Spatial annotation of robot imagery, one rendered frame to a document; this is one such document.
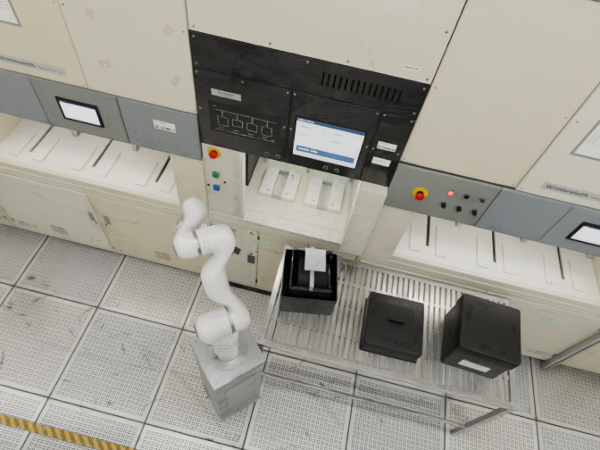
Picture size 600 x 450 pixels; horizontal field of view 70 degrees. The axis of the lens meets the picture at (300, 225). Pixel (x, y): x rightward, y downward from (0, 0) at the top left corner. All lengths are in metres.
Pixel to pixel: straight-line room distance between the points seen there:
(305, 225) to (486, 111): 1.17
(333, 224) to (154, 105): 1.13
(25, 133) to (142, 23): 1.53
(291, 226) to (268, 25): 1.18
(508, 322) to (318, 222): 1.09
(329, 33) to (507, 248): 1.70
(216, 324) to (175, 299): 1.40
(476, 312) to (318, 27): 1.48
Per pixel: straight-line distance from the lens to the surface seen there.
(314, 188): 2.56
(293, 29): 1.59
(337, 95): 1.70
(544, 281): 2.76
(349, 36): 1.56
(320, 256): 2.08
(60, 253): 3.58
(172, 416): 2.94
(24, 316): 3.42
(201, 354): 2.21
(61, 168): 2.88
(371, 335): 2.21
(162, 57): 1.85
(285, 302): 2.18
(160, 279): 3.27
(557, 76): 1.68
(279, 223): 2.42
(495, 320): 2.31
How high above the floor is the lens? 2.85
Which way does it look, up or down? 55 degrees down
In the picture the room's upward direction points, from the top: 11 degrees clockwise
